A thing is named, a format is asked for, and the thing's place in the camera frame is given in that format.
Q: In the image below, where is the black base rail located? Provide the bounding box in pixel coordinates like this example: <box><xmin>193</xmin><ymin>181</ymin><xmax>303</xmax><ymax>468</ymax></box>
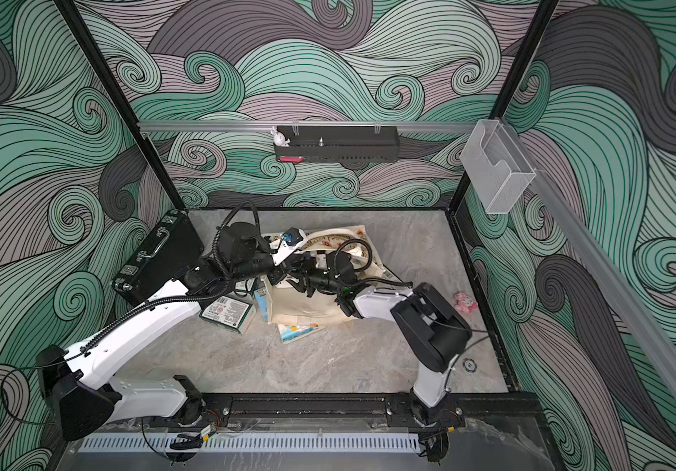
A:
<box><xmin>202</xmin><ymin>392</ymin><xmax>463</xmax><ymax>431</ymax></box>

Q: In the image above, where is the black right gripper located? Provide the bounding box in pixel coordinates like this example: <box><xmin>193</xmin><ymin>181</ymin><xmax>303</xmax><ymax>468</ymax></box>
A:
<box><xmin>285</xmin><ymin>258</ymin><xmax>347</xmax><ymax>298</ymax></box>

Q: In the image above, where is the blue dog tissue pack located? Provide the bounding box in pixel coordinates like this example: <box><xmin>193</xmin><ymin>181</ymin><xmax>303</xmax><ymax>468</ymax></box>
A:
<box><xmin>253</xmin><ymin>279</ymin><xmax>272</xmax><ymax>324</ymax></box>

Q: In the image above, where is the clear acrylic wall box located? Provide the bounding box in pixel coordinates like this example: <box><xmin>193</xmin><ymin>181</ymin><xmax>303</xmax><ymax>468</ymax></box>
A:
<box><xmin>461</xmin><ymin>120</ymin><xmax>536</xmax><ymax>215</ymax></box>

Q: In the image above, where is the white slotted cable duct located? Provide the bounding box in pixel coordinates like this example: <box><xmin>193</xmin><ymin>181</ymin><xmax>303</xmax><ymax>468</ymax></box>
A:
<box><xmin>78</xmin><ymin>432</ymin><xmax>420</xmax><ymax>453</ymax></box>

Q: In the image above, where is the round sticker on table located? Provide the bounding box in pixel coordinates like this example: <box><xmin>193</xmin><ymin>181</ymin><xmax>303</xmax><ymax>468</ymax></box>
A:
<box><xmin>463</xmin><ymin>358</ymin><xmax>478</xmax><ymax>373</ymax></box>

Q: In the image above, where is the green tissue pack left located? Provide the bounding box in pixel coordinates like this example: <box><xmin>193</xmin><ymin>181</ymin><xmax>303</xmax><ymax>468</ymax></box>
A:
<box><xmin>200</xmin><ymin>296</ymin><xmax>255</xmax><ymax>335</ymax></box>

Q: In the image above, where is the aluminium wall rail back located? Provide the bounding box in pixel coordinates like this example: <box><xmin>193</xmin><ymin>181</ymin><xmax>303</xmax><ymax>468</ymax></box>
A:
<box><xmin>137</xmin><ymin>120</ymin><xmax>477</xmax><ymax>135</ymax></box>

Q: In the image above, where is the black wall shelf tray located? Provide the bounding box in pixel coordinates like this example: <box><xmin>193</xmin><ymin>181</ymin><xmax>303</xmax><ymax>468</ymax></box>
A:
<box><xmin>273</xmin><ymin>124</ymin><xmax>401</xmax><ymax>168</ymax></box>

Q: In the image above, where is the aluminium wall rail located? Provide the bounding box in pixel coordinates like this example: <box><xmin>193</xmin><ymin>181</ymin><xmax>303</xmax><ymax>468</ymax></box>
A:
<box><xmin>137</xmin><ymin>120</ymin><xmax>477</xmax><ymax>135</ymax></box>
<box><xmin>499</xmin><ymin>117</ymin><xmax>676</xmax><ymax>455</ymax></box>

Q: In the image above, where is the black corner frame post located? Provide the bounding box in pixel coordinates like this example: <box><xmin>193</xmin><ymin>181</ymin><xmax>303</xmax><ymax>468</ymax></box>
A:
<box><xmin>53</xmin><ymin>0</ymin><xmax>187</xmax><ymax>210</ymax></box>
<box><xmin>448</xmin><ymin>1</ymin><xmax>559</xmax><ymax>215</ymax></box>

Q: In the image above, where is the black corner frame post left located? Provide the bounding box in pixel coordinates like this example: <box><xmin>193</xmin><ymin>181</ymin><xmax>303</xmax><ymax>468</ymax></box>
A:
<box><xmin>53</xmin><ymin>0</ymin><xmax>187</xmax><ymax>210</ymax></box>

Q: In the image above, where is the floral canvas tote bag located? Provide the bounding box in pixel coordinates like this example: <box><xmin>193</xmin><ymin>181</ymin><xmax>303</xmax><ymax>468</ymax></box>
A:
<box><xmin>261</xmin><ymin>225</ymin><xmax>396</xmax><ymax>332</ymax></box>

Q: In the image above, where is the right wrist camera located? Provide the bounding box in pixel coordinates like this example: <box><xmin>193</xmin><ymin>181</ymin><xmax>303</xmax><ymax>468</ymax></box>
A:
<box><xmin>326</xmin><ymin>250</ymin><xmax>359</xmax><ymax>285</ymax></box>

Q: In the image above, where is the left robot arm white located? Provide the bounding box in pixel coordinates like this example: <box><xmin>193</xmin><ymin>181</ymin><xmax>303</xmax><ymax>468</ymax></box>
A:
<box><xmin>36</xmin><ymin>222</ymin><xmax>304</xmax><ymax>442</ymax></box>

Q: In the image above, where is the pink toy figure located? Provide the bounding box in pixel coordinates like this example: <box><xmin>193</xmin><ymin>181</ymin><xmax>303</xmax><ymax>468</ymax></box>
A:
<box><xmin>455</xmin><ymin>292</ymin><xmax>478</xmax><ymax>314</ymax></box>

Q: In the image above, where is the black briefcase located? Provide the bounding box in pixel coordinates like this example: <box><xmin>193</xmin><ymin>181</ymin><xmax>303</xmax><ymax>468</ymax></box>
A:
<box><xmin>111</xmin><ymin>209</ymin><xmax>204</xmax><ymax>306</ymax></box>

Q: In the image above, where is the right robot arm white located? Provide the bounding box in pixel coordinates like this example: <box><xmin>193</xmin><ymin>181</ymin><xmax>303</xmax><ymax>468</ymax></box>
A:
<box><xmin>287</xmin><ymin>261</ymin><xmax>473</xmax><ymax>410</ymax></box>

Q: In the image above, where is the black corner frame post right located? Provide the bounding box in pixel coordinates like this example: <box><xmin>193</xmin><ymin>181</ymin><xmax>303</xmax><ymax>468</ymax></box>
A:
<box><xmin>448</xmin><ymin>1</ymin><xmax>559</xmax><ymax>215</ymax></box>

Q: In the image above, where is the white rabbit figurine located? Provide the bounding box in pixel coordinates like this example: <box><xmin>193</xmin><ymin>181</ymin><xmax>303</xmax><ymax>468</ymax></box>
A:
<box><xmin>270</xmin><ymin>127</ymin><xmax>290</xmax><ymax>147</ymax></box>

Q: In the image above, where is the aluminium wall rail right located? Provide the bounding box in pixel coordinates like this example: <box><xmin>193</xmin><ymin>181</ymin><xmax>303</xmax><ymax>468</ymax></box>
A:
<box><xmin>499</xmin><ymin>117</ymin><xmax>676</xmax><ymax>455</ymax></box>

